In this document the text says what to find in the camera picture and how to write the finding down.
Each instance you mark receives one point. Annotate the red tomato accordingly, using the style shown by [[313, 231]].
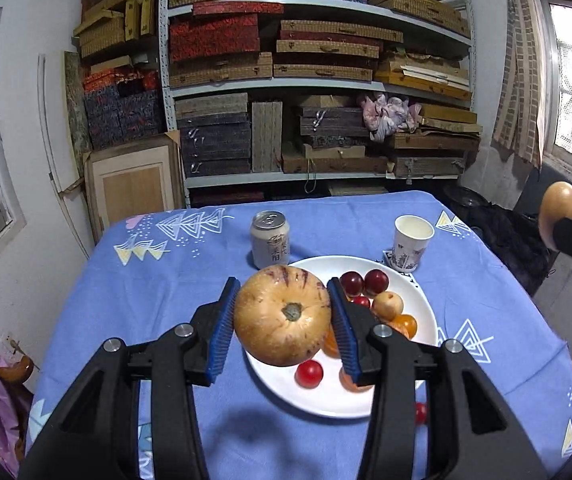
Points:
[[419, 413], [361, 302], [309, 374]]

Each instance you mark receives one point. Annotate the pile of yellow woven boxes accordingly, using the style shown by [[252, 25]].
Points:
[[103, 35]]

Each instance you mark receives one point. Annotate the large tan pepino melon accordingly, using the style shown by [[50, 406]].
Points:
[[282, 317]]

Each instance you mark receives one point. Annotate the wooden chair back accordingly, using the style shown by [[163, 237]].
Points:
[[13, 369]]

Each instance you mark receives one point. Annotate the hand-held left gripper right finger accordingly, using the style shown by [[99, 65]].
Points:
[[345, 340]]

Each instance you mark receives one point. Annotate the blue printed tablecloth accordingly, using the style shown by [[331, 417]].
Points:
[[166, 285]]

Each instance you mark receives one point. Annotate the dark red plum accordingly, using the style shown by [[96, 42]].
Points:
[[351, 282], [375, 281]]

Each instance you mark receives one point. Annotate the white metal shelf rack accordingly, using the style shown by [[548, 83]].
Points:
[[164, 50]]

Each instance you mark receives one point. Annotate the black jacket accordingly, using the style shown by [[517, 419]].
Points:
[[505, 240]]

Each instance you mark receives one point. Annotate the pile of blue patterned boxes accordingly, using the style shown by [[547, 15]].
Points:
[[116, 115]]

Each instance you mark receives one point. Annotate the white paper cup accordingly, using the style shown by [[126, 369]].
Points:
[[410, 245]]

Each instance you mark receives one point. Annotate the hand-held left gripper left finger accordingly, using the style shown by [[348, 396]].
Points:
[[218, 345]]

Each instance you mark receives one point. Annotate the cardboard box with wooden panel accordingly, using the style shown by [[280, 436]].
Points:
[[133, 190]]

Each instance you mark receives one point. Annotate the pink plastic bag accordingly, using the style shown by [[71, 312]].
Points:
[[388, 112]]

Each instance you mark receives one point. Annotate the green mottled panel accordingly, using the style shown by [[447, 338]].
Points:
[[75, 100]]

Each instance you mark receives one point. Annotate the checked curtain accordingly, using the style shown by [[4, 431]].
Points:
[[520, 85]]

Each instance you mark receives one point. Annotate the dark chair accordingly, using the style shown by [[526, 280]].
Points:
[[530, 195]]

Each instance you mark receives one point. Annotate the white trim strip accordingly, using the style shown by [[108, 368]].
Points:
[[45, 125]]

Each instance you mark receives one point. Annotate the white plate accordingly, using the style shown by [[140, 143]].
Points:
[[286, 395]]

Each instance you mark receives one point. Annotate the orange yellow tomato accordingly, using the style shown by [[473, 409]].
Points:
[[408, 324], [346, 385]]

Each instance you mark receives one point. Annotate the stack of flat patterned boxes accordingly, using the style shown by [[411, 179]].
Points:
[[211, 35]]

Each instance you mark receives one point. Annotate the silver drink can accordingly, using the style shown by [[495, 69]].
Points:
[[270, 245]]

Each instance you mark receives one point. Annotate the mandarin orange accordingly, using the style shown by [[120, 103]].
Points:
[[331, 345], [394, 329]]

